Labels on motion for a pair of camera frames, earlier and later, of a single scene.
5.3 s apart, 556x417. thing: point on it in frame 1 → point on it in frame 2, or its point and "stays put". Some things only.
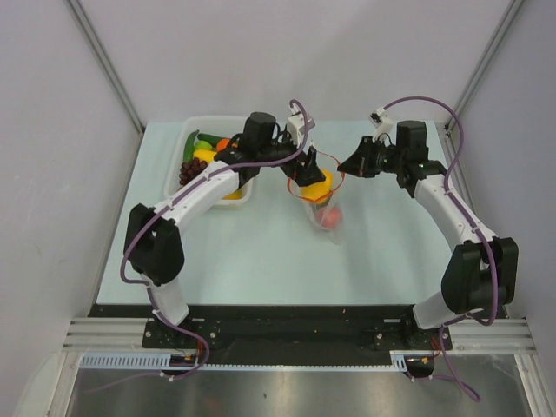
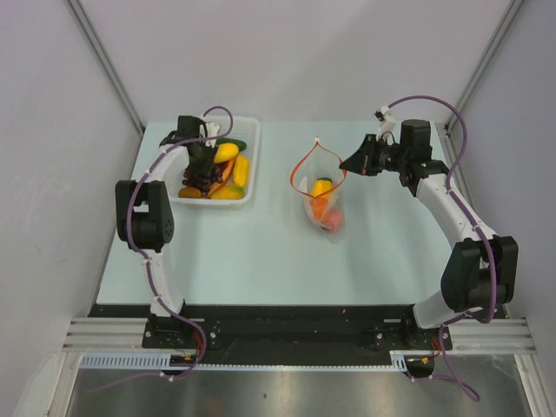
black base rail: [287, 334] stays put
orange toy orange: [222, 144] → [319, 205]
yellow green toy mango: [234, 195] stays put
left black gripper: [296, 170] → [204, 169]
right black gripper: [359, 163] stays put
